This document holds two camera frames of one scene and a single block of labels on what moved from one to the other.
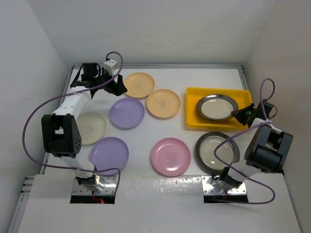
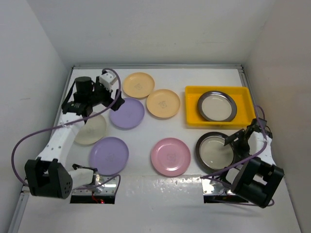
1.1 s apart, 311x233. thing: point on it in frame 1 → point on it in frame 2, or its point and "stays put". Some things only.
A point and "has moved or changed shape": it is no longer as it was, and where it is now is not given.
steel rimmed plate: x=216 y=107 has moved or changed shape
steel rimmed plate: x=229 y=152 stays put
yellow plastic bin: x=194 y=119 stays put
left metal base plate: x=105 y=179 stays put
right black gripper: x=238 y=113 → x=240 y=153
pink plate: x=170 y=157 stays put
